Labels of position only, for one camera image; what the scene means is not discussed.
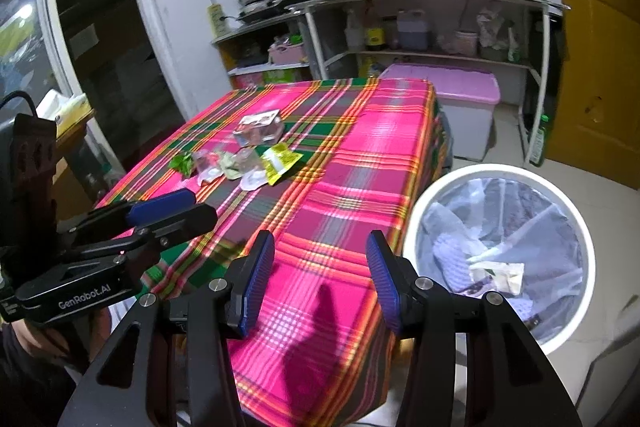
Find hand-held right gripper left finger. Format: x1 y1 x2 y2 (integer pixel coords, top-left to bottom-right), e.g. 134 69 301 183
57 231 276 427

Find black induction cooker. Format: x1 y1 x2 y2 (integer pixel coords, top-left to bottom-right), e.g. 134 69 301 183
237 0 316 26

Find small white green packet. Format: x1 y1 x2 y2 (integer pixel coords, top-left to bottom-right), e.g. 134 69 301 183
219 153 242 180

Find person's left hand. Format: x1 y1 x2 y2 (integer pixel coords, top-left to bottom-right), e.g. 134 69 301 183
0 306 113 388

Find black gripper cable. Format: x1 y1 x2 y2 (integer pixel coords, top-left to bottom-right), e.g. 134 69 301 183
0 90 40 118

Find crumpled plastic bags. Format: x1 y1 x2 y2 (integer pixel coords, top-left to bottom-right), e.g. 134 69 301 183
477 9 516 60

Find white foam net sleeve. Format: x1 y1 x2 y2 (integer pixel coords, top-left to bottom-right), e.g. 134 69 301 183
504 296 537 324
432 232 482 294

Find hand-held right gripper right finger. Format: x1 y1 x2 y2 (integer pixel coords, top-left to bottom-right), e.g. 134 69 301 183
366 231 583 427

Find low side shelf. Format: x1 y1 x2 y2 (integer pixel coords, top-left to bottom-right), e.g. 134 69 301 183
210 14 321 90

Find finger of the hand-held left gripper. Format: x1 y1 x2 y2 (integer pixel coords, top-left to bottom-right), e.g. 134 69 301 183
75 188 197 242
117 204 219 265

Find clear wrapper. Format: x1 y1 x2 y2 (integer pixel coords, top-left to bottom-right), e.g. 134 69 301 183
192 149 224 186

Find colourful cartons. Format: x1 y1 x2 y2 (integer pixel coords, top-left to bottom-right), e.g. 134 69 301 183
232 64 313 90

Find pink green plaid tablecloth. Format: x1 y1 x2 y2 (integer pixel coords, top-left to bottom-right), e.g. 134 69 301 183
95 77 451 427

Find wooden door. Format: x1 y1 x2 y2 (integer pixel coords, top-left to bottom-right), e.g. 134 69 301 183
540 0 640 192

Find green leafy wrapper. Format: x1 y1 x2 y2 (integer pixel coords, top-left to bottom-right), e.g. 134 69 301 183
169 153 197 176

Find pink plastic basket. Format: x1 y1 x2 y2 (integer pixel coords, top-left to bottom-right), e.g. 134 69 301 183
268 42 307 66

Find green bottle with white label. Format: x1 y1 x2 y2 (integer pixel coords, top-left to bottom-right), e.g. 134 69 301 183
527 113 551 168

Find pink plastic pot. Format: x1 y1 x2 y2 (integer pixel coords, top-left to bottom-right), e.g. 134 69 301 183
452 30 479 56

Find small clear plastic cup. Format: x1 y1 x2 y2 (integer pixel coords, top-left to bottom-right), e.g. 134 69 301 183
239 148 267 192

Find tall clear plastic bottle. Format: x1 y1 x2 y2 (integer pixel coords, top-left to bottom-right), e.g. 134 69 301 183
345 9 366 52

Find storage box with pink lid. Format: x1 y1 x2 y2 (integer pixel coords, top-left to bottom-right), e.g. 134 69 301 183
377 63 501 160

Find purple grey jerry can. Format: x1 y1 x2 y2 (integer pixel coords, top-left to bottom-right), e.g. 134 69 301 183
397 9 430 51

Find white metal shelf rack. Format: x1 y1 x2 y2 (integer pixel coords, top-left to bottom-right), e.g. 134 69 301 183
285 0 571 168

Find dark bottle with yellow label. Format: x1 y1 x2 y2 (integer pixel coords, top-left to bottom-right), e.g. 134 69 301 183
367 14 386 52

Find clear bin liner bag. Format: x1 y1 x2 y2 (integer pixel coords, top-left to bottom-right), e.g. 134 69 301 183
415 177 586 344

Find white round trash bin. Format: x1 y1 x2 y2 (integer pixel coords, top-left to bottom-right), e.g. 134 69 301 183
402 163 598 355

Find yellow green packet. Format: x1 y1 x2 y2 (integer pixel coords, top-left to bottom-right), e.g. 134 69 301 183
259 143 303 186

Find white paper bag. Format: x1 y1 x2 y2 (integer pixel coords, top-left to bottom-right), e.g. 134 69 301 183
469 260 526 296

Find yellow white tissue box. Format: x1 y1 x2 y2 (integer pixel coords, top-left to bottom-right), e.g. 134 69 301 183
37 89 94 128

